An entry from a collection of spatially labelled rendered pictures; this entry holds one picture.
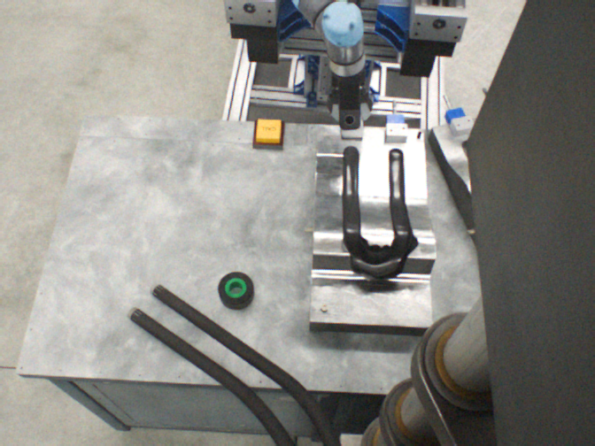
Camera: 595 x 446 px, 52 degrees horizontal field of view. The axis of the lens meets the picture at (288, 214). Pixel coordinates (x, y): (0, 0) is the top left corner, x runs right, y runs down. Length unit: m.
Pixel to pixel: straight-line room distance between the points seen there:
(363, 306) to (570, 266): 1.12
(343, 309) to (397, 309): 0.12
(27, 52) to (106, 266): 1.82
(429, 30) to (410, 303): 0.74
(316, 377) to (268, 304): 0.19
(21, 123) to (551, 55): 2.72
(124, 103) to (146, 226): 1.36
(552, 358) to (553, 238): 0.05
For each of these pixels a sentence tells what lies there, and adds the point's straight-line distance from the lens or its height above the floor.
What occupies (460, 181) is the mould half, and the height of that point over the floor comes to 0.88.
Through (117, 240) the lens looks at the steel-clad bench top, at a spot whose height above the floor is 0.80.
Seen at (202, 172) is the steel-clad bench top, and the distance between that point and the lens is 1.59.
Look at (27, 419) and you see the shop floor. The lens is 2.32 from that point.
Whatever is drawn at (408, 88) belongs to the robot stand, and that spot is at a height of 0.21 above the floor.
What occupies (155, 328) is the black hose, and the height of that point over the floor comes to 0.84.
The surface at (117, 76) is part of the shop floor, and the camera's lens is 2.94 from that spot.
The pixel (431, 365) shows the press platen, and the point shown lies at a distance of 0.61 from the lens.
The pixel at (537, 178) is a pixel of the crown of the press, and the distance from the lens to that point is 0.28.
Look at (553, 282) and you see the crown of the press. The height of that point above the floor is 1.90.
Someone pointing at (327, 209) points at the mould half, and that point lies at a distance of 1.40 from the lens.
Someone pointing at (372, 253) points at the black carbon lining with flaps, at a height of 0.93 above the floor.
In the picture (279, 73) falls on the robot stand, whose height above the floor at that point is 0.21.
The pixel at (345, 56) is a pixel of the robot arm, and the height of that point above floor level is 1.21.
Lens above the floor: 2.12
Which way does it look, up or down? 61 degrees down
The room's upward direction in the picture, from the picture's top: straight up
